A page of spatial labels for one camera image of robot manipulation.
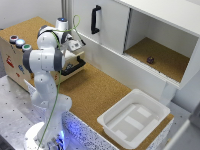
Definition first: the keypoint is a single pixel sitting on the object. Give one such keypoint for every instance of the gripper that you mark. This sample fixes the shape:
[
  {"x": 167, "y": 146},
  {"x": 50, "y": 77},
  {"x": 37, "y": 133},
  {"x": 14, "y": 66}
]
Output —
[{"x": 74, "y": 44}]

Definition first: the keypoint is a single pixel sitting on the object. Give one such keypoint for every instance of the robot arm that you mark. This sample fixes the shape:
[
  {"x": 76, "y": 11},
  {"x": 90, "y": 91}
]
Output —
[{"x": 43, "y": 60}]

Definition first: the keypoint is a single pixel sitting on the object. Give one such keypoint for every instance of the purple block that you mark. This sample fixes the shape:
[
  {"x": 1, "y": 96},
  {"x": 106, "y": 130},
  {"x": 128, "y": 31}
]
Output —
[{"x": 150, "y": 59}]

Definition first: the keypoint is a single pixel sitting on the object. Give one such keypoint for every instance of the white sliding door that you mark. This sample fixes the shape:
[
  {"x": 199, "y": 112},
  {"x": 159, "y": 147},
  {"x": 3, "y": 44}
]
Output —
[{"x": 111, "y": 23}]

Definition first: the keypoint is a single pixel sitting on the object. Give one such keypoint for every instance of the green button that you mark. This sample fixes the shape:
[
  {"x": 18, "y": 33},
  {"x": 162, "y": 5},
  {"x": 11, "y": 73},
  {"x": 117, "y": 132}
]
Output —
[{"x": 26, "y": 47}]

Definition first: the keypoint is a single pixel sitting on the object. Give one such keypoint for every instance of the blue button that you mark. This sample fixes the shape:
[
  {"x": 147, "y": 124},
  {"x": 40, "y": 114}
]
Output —
[{"x": 20, "y": 42}]

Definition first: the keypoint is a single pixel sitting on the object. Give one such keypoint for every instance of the wooden drawer box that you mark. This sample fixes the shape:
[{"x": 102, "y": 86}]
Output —
[{"x": 20, "y": 30}]

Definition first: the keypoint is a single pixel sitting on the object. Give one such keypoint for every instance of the red button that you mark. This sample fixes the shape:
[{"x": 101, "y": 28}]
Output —
[{"x": 13, "y": 38}]

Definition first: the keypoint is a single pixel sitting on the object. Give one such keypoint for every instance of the white plastic box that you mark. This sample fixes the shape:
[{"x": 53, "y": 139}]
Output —
[{"x": 135, "y": 121}]

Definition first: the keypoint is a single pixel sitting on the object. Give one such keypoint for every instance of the white cabinet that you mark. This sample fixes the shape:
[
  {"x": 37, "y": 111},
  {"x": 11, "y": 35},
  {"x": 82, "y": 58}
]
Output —
[{"x": 173, "y": 13}]

